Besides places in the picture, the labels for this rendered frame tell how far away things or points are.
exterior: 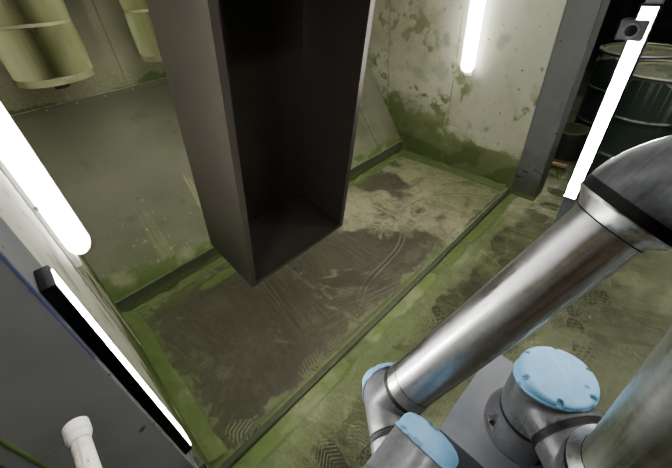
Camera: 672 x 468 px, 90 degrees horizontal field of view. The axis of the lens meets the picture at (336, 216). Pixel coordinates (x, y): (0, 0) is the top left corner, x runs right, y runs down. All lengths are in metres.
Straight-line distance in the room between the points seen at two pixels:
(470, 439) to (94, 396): 0.85
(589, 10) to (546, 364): 2.17
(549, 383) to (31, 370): 0.92
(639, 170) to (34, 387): 0.86
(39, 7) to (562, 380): 2.21
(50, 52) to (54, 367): 1.58
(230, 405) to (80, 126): 1.72
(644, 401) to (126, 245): 2.24
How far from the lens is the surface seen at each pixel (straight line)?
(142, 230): 2.34
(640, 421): 0.62
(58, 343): 0.70
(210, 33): 0.95
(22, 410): 0.77
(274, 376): 1.83
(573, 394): 0.89
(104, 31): 2.49
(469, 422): 1.09
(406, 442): 0.54
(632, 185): 0.47
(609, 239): 0.49
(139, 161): 2.40
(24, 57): 2.10
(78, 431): 0.65
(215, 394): 1.88
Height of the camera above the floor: 1.63
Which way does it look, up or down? 37 degrees down
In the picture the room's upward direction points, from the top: 5 degrees counter-clockwise
